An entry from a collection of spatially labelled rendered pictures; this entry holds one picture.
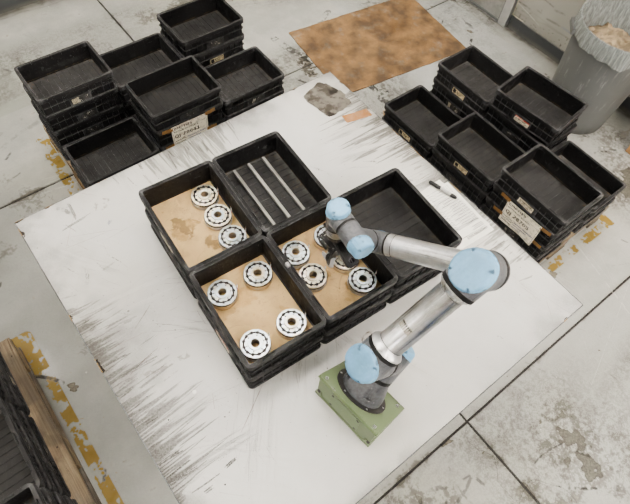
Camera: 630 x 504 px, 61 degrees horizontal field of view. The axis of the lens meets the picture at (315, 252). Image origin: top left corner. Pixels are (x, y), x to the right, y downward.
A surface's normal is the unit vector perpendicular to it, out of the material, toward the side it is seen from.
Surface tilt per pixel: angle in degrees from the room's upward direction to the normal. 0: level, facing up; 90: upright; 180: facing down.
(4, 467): 0
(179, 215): 0
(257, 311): 0
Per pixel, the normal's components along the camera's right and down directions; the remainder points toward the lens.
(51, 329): 0.07, -0.52
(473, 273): -0.48, -0.13
